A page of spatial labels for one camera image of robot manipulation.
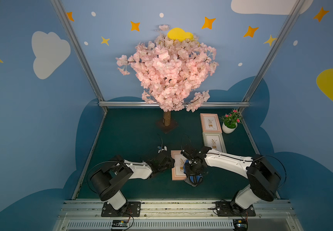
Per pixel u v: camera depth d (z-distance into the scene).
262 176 0.44
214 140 1.01
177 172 0.88
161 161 0.70
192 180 0.77
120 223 0.72
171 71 0.59
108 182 0.45
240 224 0.73
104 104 1.17
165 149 0.86
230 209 0.69
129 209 0.73
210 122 1.13
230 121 1.01
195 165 0.70
